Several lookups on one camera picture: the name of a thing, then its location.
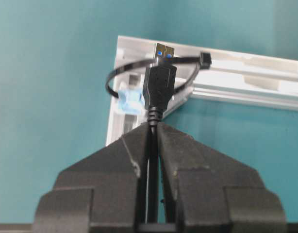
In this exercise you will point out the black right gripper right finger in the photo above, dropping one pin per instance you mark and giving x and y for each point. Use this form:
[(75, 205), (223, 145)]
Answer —
[(206, 191)]

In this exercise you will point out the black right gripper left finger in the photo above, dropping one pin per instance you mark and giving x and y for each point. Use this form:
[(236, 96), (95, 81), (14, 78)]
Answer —
[(102, 193)]

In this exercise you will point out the black zip tie loop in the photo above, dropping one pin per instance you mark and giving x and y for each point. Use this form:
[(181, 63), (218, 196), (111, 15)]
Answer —
[(203, 61)]

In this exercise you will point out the blue zip tie mount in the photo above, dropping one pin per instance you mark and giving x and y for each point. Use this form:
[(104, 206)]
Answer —
[(130, 101)]

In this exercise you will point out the aluminium extrusion frame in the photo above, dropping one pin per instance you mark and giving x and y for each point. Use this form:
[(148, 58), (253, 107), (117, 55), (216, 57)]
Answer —
[(234, 77)]

